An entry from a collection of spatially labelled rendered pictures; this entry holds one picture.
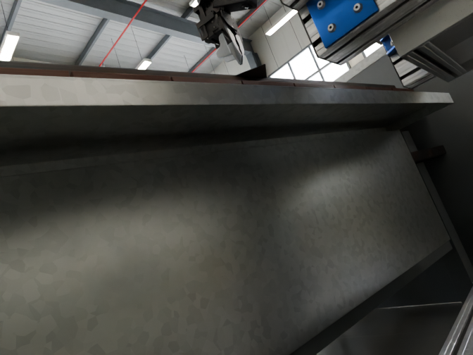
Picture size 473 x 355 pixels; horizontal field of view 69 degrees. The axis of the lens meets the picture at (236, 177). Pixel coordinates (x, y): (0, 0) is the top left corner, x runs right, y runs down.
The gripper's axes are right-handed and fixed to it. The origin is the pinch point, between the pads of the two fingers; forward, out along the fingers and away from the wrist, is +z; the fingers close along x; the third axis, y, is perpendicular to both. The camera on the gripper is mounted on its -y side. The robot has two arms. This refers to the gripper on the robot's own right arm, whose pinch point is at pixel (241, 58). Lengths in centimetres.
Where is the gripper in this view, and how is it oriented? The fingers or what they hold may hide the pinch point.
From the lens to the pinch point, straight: 92.9
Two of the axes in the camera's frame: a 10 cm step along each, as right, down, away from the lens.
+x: -5.1, 0.1, -8.6
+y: -7.9, 3.8, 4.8
